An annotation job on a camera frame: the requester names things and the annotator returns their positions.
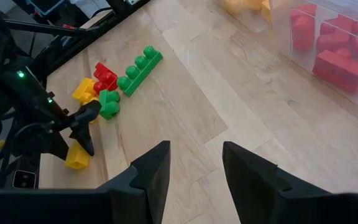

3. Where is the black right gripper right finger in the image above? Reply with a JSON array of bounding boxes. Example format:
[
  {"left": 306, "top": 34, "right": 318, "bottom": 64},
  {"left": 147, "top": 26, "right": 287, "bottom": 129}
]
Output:
[{"left": 223, "top": 141, "right": 358, "bottom": 224}]

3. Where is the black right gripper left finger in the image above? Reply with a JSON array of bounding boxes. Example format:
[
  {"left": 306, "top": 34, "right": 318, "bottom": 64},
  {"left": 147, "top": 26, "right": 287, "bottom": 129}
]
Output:
[{"left": 96, "top": 140, "right": 171, "bottom": 224}]

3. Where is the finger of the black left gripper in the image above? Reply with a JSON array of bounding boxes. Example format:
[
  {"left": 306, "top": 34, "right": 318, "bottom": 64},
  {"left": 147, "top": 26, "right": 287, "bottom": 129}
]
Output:
[
  {"left": 69, "top": 124, "right": 95, "bottom": 157},
  {"left": 70, "top": 100, "right": 102, "bottom": 127}
]

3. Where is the yellow toy building block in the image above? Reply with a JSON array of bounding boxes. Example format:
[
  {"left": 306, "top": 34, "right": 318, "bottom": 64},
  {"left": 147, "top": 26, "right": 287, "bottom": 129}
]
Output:
[
  {"left": 253, "top": 0, "right": 273, "bottom": 24},
  {"left": 225, "top": 0, "right": 246, "bottom": 15},
  {"left": 65, "top": 141, "right": 92, "bottom": 170}
]

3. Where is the large yellow building block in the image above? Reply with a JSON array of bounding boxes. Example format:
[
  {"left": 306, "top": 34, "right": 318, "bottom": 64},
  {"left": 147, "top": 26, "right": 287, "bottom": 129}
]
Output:
[{"left": 71, "top": 77, "right": 99, "bottom": 106}]

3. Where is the green toy building block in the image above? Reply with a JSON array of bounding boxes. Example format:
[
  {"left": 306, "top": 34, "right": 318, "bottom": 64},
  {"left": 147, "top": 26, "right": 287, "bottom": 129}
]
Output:
[{"left": 99, "top": 90, "right": 122, "bottom": 121}]

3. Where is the long green building block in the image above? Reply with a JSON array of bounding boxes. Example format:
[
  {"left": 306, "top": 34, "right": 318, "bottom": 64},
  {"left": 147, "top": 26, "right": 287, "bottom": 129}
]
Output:
[{"left": 116, "top": 45, "right": 164, "bottom": 97}]

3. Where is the clear plastic bin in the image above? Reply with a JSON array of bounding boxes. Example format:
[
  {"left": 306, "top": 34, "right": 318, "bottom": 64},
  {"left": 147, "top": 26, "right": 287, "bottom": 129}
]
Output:
[
  {"left": 216, "top": 0, "right": 275, "bottom": 34},
  {"left": 270, "top": 0, "right": 358, "bottom": 118}
]

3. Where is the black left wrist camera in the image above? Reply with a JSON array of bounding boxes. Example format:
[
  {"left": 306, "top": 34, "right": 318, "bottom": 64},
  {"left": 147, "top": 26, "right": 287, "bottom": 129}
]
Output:
[{"left": 12, "top": 169, "right": 37, "bottom": 190}]

